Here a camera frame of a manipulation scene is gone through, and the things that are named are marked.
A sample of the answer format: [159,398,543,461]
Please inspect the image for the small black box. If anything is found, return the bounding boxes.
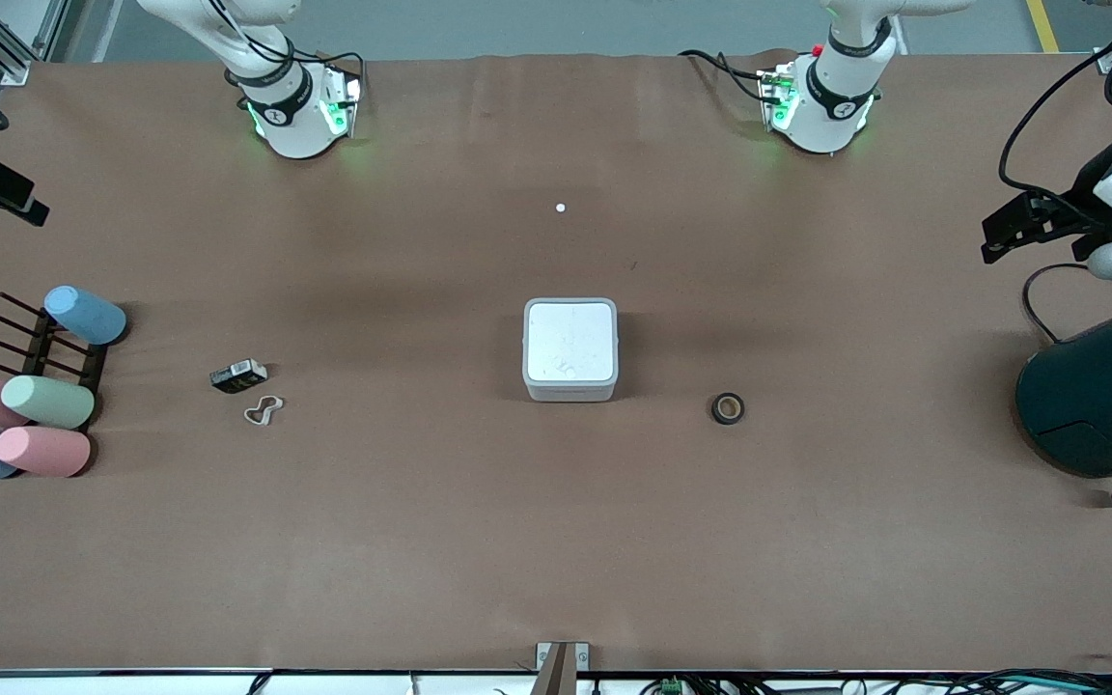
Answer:
[210,359,268,395]

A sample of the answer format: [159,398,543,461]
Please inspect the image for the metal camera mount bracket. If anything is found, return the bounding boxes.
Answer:
[536,642,591,695]

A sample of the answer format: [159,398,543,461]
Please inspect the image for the black cup rack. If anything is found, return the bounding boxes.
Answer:
[0,292,111,431]

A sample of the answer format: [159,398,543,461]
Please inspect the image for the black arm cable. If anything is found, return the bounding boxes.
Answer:
[998,0,1112,194]

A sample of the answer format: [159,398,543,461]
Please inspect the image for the dark teal round appliance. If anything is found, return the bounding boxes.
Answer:
[1016,294,1112,480]

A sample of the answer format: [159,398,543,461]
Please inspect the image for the black appliance cable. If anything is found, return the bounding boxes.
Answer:
[1022,263,1112,346]

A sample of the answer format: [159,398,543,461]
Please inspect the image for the white square lidded bin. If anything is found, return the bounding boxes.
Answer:
[522,297,620,403]

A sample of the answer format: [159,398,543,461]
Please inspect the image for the bundle of cables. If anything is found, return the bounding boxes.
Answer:
[942,656,1112,695]

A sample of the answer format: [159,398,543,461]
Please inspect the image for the green cup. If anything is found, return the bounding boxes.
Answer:
[1,375,96,430]

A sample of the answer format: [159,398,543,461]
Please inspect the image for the black base cable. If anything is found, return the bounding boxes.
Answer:
[680,48,771,102]

